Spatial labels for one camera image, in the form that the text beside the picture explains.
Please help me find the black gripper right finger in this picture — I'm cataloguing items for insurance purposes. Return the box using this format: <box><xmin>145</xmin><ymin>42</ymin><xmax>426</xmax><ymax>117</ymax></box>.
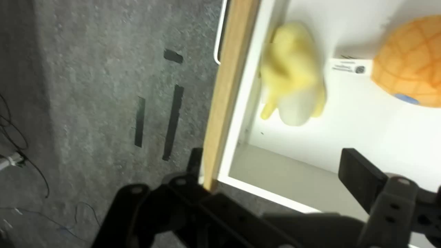
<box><xmin>339</xmin><ymin>147</ymin><xmax>441</xmax><ymax>248</ymax></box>

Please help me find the silver drawer handle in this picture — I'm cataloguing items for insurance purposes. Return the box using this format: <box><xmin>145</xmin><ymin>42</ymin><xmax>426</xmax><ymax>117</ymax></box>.
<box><xmin>214</xmin><ymin>0</ymin><xmax>231</xmax><ymax>64</ymax></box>

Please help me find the wooden front white drawer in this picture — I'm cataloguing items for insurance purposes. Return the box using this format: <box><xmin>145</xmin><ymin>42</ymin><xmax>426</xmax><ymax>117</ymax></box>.
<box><xmin>200</xmin><ymin>0</ymin><xmax>441</xmax><ymax>221</ymax></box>

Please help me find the short black floor tape strip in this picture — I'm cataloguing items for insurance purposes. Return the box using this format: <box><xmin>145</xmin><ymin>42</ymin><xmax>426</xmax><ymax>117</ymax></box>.
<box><xmin>163</xmin><ymin>46</ymin><xmax>185</xmax><ymax>64</ymax></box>

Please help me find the long black floor tape strip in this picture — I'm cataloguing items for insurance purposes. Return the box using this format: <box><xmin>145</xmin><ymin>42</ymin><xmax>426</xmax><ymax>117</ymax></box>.
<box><xmin>162</xmin><ymin>84</ymin><xmax>187</xmax><ymax>162</ymax></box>

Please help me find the yellow toy banana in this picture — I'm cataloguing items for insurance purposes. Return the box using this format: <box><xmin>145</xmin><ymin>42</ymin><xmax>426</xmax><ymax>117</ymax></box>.
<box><xmin>260</xmin><ymin>20</ymin><xmax>328</xmax><ymax>128</ymax></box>

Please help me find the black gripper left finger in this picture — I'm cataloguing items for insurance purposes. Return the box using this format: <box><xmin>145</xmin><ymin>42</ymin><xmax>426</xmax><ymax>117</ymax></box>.
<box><xmin>91</xmin><ymin>147</ymin><xmax>218</xmax><ymax>248</ymax></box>

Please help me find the thin black floor tape strip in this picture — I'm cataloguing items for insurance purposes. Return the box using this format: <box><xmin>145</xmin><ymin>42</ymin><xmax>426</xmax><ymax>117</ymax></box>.
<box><xmin>134</xmin><ymin>95</ymin><xmax>148</xmax><ymax>148</ymax></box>

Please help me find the orange toy pineapple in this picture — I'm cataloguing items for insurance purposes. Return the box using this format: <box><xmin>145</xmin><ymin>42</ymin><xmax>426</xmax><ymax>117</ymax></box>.
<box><xmin>330</xmin><ymin>13</ymin><xmax>441</xmax><ymax>108</ymax></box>

